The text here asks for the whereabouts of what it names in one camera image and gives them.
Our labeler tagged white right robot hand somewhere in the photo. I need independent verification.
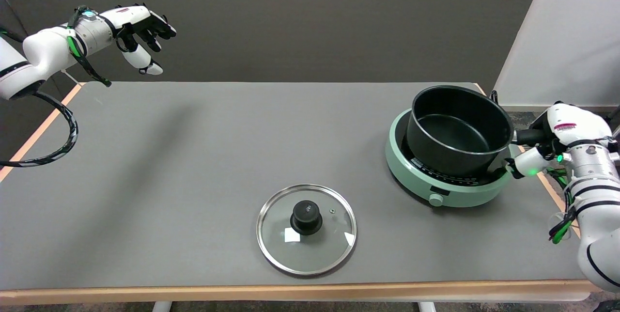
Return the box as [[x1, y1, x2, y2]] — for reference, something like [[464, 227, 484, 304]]
[[506, 101, 616, 179]]

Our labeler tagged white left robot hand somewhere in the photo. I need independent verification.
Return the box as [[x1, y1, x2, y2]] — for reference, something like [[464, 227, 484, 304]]
[[112, 4, 177, 76]]

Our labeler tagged black pot with handle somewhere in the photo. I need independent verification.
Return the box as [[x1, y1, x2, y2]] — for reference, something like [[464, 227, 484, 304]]
[[406, 84, 550, 177]]

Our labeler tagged green round induction cooker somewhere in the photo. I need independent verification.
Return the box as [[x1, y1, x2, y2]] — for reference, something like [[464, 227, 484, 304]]
[[386, 109, 515, 208]]

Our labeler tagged grey table mat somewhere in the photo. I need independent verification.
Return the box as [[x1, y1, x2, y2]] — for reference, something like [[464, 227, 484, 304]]
[[0, 82, 589, 291]]

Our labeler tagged glass lid with black knob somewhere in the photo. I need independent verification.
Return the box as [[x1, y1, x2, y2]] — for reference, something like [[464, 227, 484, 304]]
[[256, 184, 358, 276]]

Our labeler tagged black and green strap cable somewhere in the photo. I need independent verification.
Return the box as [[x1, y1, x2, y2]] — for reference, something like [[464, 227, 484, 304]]
[[67, 6, 112, 88]]

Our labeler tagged black cable with green clips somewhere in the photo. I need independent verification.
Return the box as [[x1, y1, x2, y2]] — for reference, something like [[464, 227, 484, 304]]
[[546, 167, 580, 245]]

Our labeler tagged black braided cable loop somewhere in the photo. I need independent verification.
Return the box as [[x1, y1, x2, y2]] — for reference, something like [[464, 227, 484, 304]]
[[0, 90, 79, 168]]

